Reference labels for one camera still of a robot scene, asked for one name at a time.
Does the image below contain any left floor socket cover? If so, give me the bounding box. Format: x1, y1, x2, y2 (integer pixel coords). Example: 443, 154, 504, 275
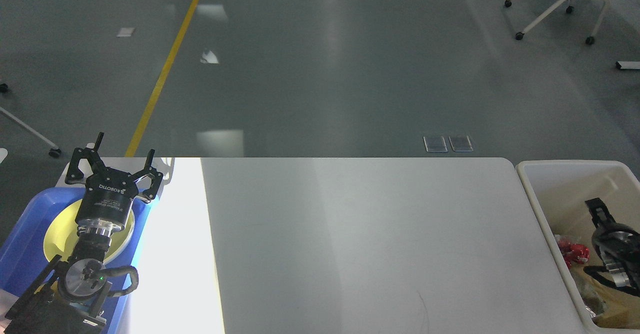
423, 135, 450, 154

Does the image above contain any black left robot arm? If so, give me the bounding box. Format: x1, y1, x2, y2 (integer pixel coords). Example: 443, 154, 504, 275
4, 132, 163, 334

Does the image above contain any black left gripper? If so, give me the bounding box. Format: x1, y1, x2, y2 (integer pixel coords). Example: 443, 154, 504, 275
64, 132, 163, 236

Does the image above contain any white office chair left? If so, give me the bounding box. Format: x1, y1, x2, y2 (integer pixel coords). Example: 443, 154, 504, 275
0, 106, 62, 158

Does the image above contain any floor socket cover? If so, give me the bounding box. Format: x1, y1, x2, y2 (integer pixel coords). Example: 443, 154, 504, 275
448, 135, 474, 153
423, 135, 450, 154

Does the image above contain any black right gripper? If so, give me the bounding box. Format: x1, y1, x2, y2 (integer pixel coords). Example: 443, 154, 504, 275
583, 197, 640, 297

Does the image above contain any red wrapper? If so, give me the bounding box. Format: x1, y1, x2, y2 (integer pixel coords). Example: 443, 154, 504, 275
554, 235, 591, 270

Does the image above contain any right floor socket cover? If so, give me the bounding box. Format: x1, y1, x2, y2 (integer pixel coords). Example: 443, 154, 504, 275
448, 135, 474, 153

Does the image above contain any square aluminium foil tray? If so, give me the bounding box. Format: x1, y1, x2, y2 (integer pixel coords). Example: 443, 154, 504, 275
564, 235, 607, 323

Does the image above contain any white bar on floor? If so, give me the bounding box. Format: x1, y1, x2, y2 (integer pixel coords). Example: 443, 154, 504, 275
615, 60, 640, 70

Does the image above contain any yellow translucent plate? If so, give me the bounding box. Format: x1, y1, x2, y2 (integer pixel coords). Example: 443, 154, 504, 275
43, 199, 136, 264

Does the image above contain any white plastic waste bin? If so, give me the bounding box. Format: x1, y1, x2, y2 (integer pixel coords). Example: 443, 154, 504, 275
516, 160, 640, 334

